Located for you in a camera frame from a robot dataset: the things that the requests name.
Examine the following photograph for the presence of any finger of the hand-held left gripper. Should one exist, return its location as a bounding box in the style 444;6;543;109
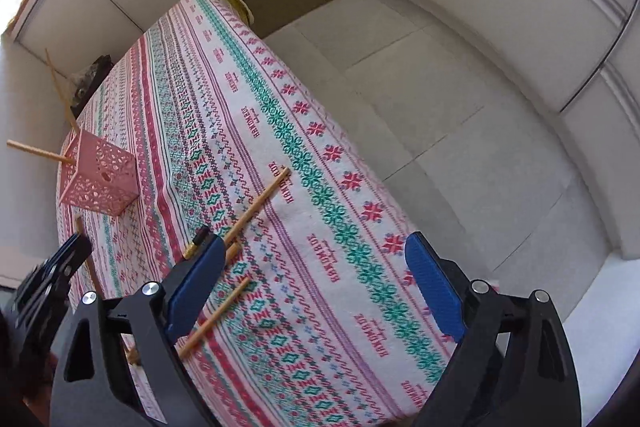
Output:
50;233;94;281

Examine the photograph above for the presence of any patterned woven tablecloth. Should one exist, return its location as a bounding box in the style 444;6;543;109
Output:
55;0;501;427

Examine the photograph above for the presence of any pink perforated utensil holder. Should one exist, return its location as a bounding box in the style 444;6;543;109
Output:
57;129;138;217

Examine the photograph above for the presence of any yellow object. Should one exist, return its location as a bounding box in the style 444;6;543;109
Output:
222;0;256;25

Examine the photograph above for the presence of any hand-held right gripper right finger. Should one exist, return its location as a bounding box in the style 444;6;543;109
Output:
405;232;583;427

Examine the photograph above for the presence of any dark object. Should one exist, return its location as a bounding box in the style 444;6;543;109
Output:
70;54;113;112

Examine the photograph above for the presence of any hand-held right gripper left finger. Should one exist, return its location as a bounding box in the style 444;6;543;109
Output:
50;234;227;427

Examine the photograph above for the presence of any black chopstick with gold band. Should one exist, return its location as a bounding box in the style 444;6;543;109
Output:
182;228;211;260

